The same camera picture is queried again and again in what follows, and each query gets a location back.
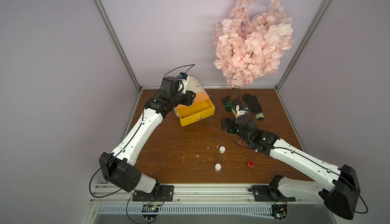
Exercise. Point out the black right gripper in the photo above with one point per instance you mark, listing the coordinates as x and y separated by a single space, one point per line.
230 126

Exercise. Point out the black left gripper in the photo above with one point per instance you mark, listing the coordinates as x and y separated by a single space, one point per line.
187 97

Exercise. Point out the cream round drawer cabinet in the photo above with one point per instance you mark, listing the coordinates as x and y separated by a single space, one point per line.
198 86

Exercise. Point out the orange top drawer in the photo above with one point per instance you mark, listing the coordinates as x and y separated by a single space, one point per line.
201 97

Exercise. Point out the yellow drawer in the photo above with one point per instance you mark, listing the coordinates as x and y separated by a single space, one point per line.
194 113

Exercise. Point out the white paint can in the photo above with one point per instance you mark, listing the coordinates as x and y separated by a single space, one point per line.
222 150
217 167

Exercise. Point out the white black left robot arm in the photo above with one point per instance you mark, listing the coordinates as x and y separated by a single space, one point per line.
118 167

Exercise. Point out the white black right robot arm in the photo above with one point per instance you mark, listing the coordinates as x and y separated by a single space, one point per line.
336 187

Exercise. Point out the red paint can lower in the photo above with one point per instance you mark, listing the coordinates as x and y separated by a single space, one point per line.
250 164

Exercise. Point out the black work glove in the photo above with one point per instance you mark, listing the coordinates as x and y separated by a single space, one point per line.
254 106

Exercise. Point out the pink cherry blossom tree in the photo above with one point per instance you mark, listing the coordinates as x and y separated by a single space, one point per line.
250 48

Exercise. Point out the right control board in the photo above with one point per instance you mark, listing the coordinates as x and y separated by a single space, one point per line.
279 211

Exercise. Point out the control board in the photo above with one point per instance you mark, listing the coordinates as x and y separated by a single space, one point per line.
150 212
279 211

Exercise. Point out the left control board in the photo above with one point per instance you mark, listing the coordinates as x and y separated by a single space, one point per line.
150 212

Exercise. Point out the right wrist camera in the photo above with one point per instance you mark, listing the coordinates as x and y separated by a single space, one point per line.
241 110

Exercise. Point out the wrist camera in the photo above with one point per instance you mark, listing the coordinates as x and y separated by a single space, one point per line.
241 110
183 76

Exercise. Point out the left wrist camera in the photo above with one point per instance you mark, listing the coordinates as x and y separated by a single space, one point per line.
183 76

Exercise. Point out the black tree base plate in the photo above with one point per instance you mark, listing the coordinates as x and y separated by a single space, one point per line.
227 99

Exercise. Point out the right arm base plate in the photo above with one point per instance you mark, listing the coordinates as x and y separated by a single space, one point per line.
268 193

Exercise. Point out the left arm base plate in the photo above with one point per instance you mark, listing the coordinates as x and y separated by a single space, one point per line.
164 193

